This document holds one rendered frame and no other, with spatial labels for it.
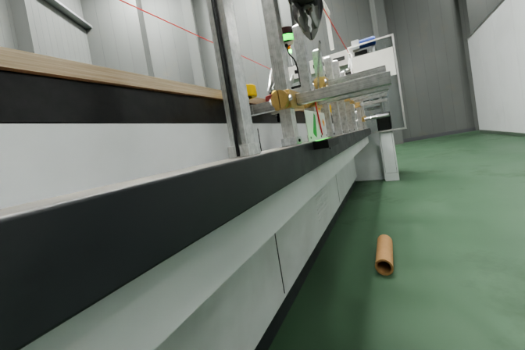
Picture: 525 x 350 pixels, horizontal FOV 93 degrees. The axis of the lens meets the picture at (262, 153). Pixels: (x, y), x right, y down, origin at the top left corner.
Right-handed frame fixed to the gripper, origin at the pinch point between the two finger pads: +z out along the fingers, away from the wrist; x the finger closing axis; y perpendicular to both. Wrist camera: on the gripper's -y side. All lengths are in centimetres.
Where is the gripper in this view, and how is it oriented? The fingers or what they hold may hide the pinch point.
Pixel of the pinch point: (312, 36)
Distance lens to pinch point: 83.4
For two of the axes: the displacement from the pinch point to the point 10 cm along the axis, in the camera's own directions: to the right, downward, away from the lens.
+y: -4.5, 1.1, -8.9
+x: 8.8, -1.3, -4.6
